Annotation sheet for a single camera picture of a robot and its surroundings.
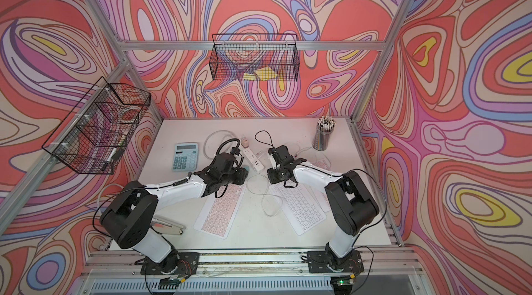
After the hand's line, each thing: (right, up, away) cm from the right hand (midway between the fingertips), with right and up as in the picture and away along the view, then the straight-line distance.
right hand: (274, 180), depth 92 cm
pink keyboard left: (-24, -13, -8) cm, 28 cm away
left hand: (-12, +4, -2) cm, 13 cm away
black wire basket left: (-66, +19, -19) cm, 72 cm away
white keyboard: (+11, -10, -6) cm, 16 cm away
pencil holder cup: (+23, +24, +1) cm, 33 cm away
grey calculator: (-44, +10, +9) cm, 46 cm away
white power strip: (-10, +9, +8) cm, 16 cm away
